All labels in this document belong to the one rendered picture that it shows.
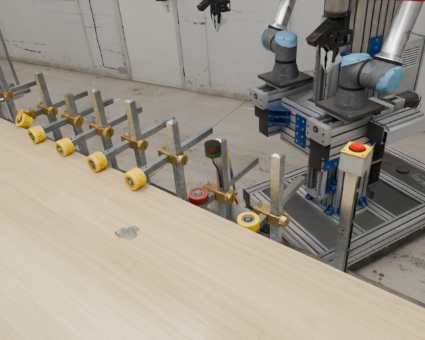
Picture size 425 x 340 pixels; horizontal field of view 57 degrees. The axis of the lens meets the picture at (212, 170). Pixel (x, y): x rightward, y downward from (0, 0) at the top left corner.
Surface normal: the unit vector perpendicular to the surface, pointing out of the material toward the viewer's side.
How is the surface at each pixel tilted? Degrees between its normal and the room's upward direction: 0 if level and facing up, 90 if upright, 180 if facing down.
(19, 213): 0
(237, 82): 90
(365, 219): 0
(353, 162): 90
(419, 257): 0
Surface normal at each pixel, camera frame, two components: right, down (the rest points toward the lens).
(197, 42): -0.53, 0.49
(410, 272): -0.07, -0.84
